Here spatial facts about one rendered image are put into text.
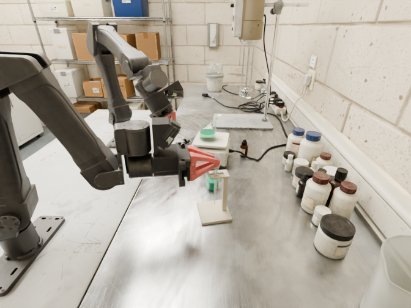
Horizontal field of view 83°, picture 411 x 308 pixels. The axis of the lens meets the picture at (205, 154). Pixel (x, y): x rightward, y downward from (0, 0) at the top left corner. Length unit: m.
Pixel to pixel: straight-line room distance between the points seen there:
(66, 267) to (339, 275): 0.56
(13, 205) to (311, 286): 0.59
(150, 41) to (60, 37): 1.03
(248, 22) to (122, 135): 0.79
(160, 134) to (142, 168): 0.09
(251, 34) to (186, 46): 2.15
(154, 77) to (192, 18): 2.50
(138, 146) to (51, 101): 0.16
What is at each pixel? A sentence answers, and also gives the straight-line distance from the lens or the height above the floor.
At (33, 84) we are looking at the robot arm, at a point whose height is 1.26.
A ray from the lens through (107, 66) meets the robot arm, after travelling 1.02.
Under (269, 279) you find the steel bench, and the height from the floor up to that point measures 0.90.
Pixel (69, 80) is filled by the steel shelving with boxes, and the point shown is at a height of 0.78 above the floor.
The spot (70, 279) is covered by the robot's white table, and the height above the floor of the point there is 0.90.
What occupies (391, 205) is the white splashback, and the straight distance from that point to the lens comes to 0.67.
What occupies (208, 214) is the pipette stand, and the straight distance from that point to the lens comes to 0.63.
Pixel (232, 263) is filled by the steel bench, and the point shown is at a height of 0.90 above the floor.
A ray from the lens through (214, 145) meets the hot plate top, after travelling 0.79.
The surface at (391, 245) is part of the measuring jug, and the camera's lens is 0.50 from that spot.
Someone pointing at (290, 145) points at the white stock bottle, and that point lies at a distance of 0.91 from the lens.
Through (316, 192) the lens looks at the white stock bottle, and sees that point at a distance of 0.66.
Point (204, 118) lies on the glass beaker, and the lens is 0.84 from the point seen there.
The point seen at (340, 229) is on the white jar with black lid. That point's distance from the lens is 0.58.
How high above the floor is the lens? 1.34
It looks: 29 degrees down
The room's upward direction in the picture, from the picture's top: straight up
